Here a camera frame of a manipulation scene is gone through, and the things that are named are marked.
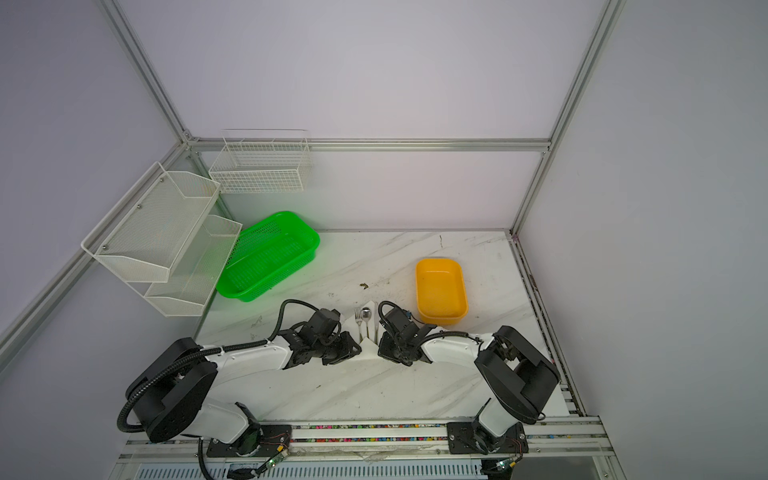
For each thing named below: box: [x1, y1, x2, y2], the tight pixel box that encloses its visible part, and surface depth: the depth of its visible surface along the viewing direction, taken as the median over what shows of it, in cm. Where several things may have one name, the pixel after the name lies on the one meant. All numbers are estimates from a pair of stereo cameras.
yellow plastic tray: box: [416, 258, 468, 326], surface depth 104 cm
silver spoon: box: [361, 307, 372, 339], surface depth 97 cm
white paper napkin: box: [344, 300, 380, 360], surface depth 95 cm
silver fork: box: [355, 309, 363, 343], surface depth 97 cm
